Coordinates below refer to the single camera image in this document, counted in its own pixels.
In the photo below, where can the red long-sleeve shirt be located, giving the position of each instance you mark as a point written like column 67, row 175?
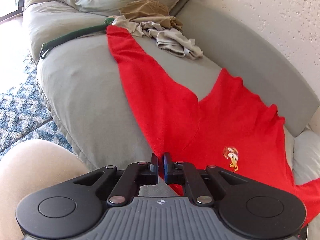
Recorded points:
column 231, row 127

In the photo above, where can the brown crumpled garment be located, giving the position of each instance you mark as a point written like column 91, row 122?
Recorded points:
column 150, row 10

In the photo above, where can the grey-green sofa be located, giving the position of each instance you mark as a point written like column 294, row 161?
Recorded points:
column 119, row 99

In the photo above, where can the beige crumpled garment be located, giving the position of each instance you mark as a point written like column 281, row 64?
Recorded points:
column 169, row 40

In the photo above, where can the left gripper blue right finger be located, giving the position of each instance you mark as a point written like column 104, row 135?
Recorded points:
column 186, row 175

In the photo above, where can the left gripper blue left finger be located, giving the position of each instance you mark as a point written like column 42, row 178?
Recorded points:
column 134, row 176

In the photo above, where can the blue patterned rug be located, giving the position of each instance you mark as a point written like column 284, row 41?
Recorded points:
column 24, row 115

